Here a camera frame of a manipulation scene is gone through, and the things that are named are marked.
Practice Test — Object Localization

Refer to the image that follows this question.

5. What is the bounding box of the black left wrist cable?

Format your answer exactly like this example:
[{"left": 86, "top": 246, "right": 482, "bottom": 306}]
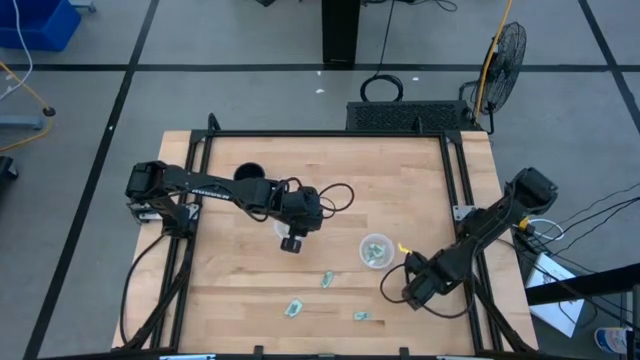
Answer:
[{"left": 264, "top": 175, "right": 356, "bottom": 221}]

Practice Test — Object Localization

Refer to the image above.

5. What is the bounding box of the black pillar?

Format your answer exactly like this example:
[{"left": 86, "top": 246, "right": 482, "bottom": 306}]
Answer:
[{"left": 321, "top": 0, "right": 362, "bottom": 69}]

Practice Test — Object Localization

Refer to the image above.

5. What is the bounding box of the black beam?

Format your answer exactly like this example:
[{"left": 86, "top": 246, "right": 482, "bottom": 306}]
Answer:
[{"left": 524, "top": 263, "right": 640, "bottom": 307}]

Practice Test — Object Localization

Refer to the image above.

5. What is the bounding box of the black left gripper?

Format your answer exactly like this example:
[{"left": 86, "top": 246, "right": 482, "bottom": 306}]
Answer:
[{"left": 277, "top": 185, "right": 325, "bottom": 255}]

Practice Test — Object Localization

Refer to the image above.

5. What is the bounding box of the white cardboard box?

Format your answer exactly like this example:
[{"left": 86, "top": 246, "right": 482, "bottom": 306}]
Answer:
[{"left": 524, "top": 252, "right": 586, "bottom": 339}]

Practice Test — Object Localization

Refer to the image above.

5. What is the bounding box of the dark enamel mug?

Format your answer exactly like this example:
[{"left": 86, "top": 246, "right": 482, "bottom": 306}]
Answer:
[{"left": 232, "top": 161, "right": 267, "bottom": 182}]

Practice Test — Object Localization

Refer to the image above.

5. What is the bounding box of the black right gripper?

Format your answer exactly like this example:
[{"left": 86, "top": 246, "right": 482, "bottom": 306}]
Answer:
[{"left": 399, "top": 249, "right": 454, "bottom": 312}]

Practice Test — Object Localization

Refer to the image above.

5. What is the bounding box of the thick black power cable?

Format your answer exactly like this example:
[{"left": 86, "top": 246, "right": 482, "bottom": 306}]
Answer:
[{"left": 118, "top": 232, "right": 171, "bottom": 346}]

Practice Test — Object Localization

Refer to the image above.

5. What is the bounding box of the black perforated computer case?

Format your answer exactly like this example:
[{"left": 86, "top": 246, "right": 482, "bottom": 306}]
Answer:
[{"left": 344, "top": 99, "right": 484, "bottom": 134}]

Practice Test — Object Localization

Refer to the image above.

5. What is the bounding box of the black floor cable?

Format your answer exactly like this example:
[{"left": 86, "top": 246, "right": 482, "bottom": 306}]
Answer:
[
  {"left": 582, "top": 182, "right": 640, "bottom": 214},
  {"left": 554, "top": 197, "right": 640, "bottom": 256}
]

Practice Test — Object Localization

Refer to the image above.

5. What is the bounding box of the black aluminium frame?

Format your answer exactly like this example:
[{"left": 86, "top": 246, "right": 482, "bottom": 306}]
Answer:
[{"left": 112, "top": 112, "right": 539, "bottom": 360}]

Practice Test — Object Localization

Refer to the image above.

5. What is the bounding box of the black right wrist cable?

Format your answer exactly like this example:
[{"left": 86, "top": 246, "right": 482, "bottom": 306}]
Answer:
[{"left": 378, "top": 262, "right": 476, "bottom": 320}]

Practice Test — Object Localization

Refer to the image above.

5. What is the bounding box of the white cable loop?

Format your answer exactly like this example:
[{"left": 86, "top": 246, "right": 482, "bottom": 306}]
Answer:
[{"left": 524, "top": 217, "right": 566, "bottom": 244}]

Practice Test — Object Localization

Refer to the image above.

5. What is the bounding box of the black floor fan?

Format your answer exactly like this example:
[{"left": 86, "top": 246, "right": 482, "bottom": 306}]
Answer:
[{"left": 459, "top": 20, "right": 528, "bottom": 136}]

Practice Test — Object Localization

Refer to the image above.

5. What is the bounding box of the yellow cable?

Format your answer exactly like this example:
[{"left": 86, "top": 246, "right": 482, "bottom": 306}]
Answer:
[
  {"left": 473, "top": 0, "right": 516, "bottom": 124},
  {"left": 0, "top": 62, "right": 55, "bottom": 154}
]

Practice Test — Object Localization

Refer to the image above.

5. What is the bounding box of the black floor object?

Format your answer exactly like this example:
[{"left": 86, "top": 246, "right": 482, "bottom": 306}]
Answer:
[{"left": 0, "top": 155, "right": 20, "bottom": 184}]

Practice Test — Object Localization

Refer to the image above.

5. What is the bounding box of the grey base bar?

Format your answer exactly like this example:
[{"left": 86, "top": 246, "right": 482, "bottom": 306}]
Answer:
[{"left": 0, "top": 114, "right": 45, "bottom": 131}]

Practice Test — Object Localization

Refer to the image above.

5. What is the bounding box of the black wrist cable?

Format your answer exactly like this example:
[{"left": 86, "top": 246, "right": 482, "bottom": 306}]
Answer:
[
  {"left": 378, "top": 262, "right": 476, "bottom": 320},
  {"left": 264, "top": 175, "right": 356, "bottom": 221}
]

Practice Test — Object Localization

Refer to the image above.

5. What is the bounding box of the coiled black cable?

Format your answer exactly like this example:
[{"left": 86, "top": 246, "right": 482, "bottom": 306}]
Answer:
[{"left": 359, "top": 0, "right": 405, "bottom": 104}]

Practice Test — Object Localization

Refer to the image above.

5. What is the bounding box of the blue plastic bin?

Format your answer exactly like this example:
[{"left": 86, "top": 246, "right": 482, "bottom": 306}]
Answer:
[{"left": 0, "top": 0, "right": 83, "bottom": 53}]

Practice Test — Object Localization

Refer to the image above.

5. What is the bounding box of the blue and white shoe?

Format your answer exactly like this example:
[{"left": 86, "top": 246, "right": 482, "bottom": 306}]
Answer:
[{"left": 593, "top": 326, "right": 632, "bottom": 356}]

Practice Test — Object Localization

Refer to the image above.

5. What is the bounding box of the clear plastic bowl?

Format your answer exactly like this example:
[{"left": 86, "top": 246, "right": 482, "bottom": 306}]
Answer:
[
  {"left": 273, "top": 219, "right": 294, "bottom": 241},
  {"left": 358, "top": 233, "right": 396, "bottom": 271}
]

